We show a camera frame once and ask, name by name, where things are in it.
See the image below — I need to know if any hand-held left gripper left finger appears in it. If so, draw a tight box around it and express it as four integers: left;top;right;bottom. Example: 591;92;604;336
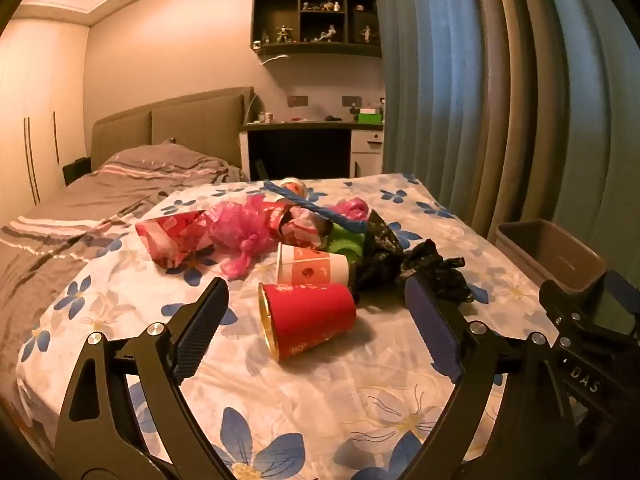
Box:
54;276;231;480

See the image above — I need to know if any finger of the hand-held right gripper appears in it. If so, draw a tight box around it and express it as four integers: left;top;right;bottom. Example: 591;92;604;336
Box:
539;280;593;333
602;270;640;338

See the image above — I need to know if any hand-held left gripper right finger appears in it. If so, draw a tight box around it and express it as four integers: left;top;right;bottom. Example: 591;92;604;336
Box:
404;274;586;480

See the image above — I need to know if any black plastic bag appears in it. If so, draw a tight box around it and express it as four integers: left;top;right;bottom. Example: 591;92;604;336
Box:
350;210;476;306

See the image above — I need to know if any red printed wrapper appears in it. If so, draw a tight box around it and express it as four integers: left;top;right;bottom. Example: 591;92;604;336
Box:
135;210;216;268

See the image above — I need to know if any large pink plastic bag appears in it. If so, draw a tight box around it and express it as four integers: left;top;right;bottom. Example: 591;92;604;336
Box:
205;195;281;278

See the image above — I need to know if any plain red paper cup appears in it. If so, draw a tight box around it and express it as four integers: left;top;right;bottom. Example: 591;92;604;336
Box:
257;282;357;362

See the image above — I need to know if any green wrapper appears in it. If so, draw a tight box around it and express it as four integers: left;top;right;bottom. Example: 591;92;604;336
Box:
327;225;366;263

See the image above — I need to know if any white and orange paper cup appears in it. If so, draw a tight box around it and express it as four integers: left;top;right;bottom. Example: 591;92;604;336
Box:
276;243;350;286

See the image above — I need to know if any small pink plastic bag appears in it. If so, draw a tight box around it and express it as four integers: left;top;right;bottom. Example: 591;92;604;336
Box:
332;199;372;223

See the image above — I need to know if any red and white paper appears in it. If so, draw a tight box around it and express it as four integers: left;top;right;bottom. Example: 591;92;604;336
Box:
285;207;327;249

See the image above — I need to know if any blue plastic strip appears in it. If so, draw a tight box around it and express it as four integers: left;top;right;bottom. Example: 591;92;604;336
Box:
263;180;368;233

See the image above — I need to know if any blue floral blanket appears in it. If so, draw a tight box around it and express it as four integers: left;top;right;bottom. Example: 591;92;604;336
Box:
15;172;561;480

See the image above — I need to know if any grey striped duvet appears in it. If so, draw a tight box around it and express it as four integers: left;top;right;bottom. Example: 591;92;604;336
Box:
0;142;248;411

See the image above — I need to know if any dark top white desk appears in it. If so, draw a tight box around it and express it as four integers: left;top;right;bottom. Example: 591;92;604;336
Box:
239;121;385;181

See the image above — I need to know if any dark nightstand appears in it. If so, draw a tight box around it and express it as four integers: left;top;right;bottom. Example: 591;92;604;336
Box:
62;157;93;186

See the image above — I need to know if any padded brown headboard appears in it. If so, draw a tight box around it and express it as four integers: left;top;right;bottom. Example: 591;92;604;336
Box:
91;86;256;171

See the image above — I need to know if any blue grey curtain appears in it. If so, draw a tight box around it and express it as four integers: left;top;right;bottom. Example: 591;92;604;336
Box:
372;0;640;286

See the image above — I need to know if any white wardrobe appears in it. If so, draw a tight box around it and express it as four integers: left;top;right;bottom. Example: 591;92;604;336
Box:
0;17;91;221

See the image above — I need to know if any group of small figurines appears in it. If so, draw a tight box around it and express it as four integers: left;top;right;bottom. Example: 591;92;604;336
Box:
254;0;380;45

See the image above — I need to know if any dark wall shelf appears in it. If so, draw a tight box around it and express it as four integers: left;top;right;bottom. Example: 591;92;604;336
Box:
251;0;383;57

